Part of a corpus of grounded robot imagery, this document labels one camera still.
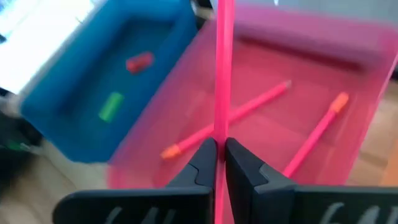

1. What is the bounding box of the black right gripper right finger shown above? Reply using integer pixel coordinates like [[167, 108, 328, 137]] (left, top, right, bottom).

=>
[[224, 136, 398, 224]]

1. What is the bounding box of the blue plastic bin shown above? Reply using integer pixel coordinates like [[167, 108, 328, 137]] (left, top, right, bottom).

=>
[[19, 0, 200, 164]]

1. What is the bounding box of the pink plastic bin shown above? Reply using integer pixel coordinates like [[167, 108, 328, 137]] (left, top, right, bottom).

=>
[[107, 2, 398, 190]]

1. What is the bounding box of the pink pencil with orange eraser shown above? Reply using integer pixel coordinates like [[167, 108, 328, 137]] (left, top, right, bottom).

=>
[[160, 80, 293, 161], [282, 91, 351, 180], [213, 0, 236, 224]]

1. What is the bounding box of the red eraser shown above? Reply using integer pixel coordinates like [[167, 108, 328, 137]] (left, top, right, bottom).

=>
[[125, 51, 155, 75]]

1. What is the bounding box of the green eraser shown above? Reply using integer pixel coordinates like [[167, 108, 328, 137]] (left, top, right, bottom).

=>
[[98, 91, 125, 123]]

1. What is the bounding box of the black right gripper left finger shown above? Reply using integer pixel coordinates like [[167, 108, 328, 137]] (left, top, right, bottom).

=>
[[52, 136, 218, 224]]

